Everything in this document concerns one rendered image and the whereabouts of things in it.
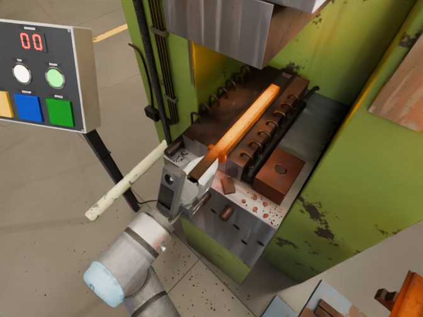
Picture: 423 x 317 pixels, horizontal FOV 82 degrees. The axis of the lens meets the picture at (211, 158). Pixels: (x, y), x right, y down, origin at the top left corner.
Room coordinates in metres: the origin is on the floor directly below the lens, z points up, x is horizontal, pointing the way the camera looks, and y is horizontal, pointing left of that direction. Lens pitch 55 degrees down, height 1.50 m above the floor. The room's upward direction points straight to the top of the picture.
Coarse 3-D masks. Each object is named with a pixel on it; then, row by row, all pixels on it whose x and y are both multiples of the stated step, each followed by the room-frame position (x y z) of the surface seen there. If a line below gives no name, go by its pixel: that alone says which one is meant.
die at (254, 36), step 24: (168, 0) 0.44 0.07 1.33; (192, 0) 0.41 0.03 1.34; (216, 0) 0.39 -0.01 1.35; (240, 0) 0.36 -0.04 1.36; (264, 0) 0.35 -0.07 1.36; (168, 24) 0.45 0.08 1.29; (192, 24) 0.41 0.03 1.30; (216, 24) 0.39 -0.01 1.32; (240, 24) 0.36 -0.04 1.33; (264, 24) 0.34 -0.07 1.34; (288, 24) 0.39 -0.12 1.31; (216, 48) 0.39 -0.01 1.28; (240, 48) 0.36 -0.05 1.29; (264, 48) 0.33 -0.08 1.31
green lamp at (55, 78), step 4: (48, 72) 0.56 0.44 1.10; (52, 72) 0.56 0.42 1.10; (56, 72) 0.56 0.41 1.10; (48, 76) 0.56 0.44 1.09; (52, 76) 0.56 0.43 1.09; (56, 76) 0.56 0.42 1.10; (60, 76) 0.56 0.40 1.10; (48, 80) 0.56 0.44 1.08; (52, 80) 0.55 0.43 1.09; (56, 80) 0.55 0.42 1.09; (60, 80) 0.55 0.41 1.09; (52, 84) 0.55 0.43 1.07; (56, 84) 0.55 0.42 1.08; (60, 84) 0.55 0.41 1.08
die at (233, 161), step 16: (240, 80) 0.69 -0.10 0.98; (256, 80) 0.68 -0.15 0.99; (272, 80) 0.67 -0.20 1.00; (288, 80) 0.67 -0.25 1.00; (304, 80) 0.68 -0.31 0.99; (224, 96) 0.61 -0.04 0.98; (240, 96) 0.60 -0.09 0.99; (256, 96) 0.59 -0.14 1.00; (224, 112) 0.53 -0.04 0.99; (240, 112) 0.53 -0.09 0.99; (272, 112) 0.53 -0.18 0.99; (288, 112) 0.56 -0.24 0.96; (192, 128) 0.47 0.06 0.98; (208, 128) 0.46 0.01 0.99; (224, 128) 0.46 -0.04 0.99; (256, 128) 0.46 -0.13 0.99; (272, 128) 0.46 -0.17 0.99; (192, 144) 0.43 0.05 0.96; (208, 144) 0.41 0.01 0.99; (240, 144) 0.41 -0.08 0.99; (256, 144) 0.41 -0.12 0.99; (224, 160) 0.37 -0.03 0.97; (240, 160) 0.35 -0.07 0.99; (240, 176) 0.33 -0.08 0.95
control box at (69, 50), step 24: (0, 24) 0.64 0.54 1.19; (24, 24) 0.63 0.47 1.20; (48, 24) 0.62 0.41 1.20; (0, 48) 0.62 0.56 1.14; (24, 48) 0.60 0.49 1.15; (48, 48) 0.59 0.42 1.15; (72, 48) 0.58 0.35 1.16; (0, 72) 0.59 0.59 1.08; (72, 72) 0.56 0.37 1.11; (48, 96) 0.54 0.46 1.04; (72, 96) 0.53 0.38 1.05; (96, 96) 0.58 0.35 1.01; (24, 120) 0.52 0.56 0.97; (48, 120) 0.51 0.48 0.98; (96, 120) 0.53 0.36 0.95
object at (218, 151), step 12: (264, 96) 0.58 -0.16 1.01; (252, 108) 0.53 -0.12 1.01; (240, 120) 0.48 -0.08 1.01; (252, 120) 0.49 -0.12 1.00; (228, 132) 0.43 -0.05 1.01; (240, 132) 0.44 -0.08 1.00; (216, 144) 0.39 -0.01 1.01; (228, 144) 0.39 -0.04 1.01; (204, 156) 0.35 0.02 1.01; (216, 156) 0.35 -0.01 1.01; (204, 168) 0.32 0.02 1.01; (192, 180) 0.30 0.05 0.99
